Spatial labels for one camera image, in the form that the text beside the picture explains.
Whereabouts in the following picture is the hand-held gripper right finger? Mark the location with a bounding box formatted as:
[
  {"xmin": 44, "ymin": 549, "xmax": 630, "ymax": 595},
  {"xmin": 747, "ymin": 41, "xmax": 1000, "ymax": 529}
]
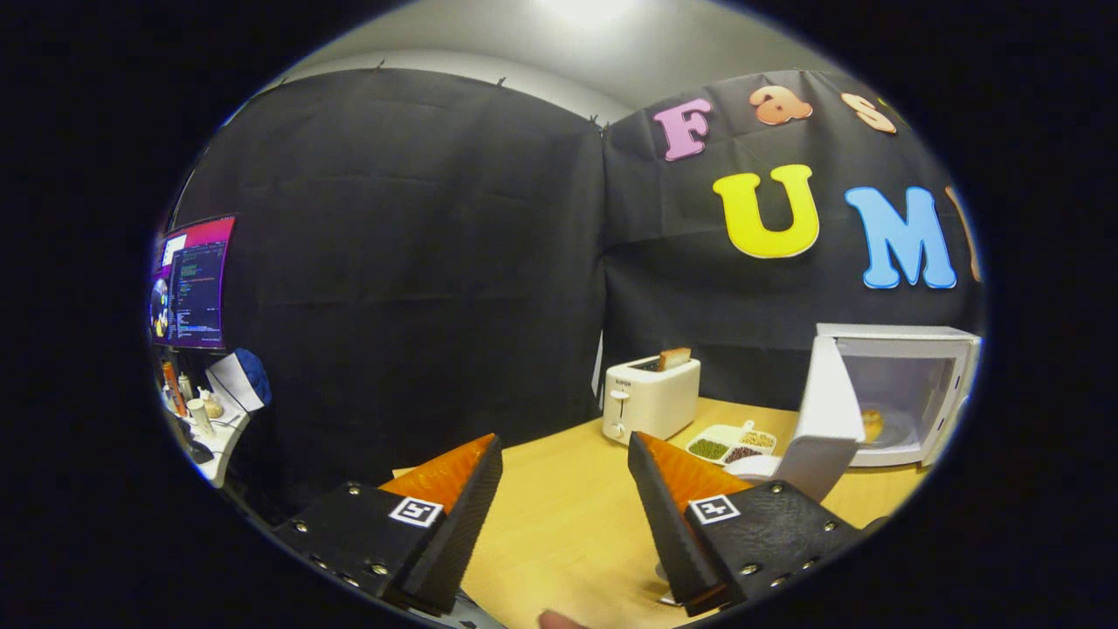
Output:
[{"xmin": 627, "ymin": 431, "xmax": 867, "ymax": 618}]

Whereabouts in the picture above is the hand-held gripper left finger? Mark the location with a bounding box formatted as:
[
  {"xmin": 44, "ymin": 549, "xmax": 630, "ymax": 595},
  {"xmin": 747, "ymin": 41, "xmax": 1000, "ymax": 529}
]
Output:
[{"xmin": 271, "ymin": 433, "xmax": 505, "ymax": 616}]

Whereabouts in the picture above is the white microwave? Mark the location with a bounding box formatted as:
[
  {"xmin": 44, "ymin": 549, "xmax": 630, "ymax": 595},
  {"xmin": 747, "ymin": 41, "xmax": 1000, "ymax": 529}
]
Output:
[{"xmin": 773, "ymin": 323, "xmax": 983, "ymax": 505}]

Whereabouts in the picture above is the white divided dish with beans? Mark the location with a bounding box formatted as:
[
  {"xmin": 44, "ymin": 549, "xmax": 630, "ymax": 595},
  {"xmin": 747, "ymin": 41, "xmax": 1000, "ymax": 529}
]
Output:
[{"xmin": 686, "ymin": 420, "xmax": 778, "ymax": 466}]

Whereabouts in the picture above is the white toaster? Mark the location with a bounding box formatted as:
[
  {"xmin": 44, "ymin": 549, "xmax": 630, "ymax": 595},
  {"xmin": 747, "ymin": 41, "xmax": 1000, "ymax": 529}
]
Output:
[{"xmin": 602, "ymin": 354, "xmax": 702, "ymax": 445}]

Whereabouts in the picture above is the white desk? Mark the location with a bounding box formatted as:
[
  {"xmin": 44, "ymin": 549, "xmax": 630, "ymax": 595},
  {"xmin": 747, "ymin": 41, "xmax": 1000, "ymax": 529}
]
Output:
[{"xmin": 170, "ymin": 406, "xmax": 252, "ymax": 488}]

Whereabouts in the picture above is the black backdrop cloth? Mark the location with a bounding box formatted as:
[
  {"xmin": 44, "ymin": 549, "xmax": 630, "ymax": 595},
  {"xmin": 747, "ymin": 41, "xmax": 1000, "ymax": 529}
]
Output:
[{"xmin": 166, "ymin": 68, "xmax": 988, "ymax": 516}]

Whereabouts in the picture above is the blue and white item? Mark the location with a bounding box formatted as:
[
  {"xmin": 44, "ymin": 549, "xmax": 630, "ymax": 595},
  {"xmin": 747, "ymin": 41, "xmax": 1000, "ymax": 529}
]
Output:
[{"xmin": 206, "ymin": 348, "xmax": 273, "ymax": 413}]

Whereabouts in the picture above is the orange bottle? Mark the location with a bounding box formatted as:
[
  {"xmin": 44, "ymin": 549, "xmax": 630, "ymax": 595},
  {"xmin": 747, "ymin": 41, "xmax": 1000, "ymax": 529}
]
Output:
[{"xmin": 162, "ymin": 361, "xmax": 187, "ymax": 418}]

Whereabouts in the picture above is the computer monitor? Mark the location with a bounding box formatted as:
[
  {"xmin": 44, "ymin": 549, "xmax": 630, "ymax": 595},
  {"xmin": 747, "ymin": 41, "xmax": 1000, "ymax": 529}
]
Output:
[{"xmin": 150, "ymin": 215, "xmax": 238, "ymax": 350}]

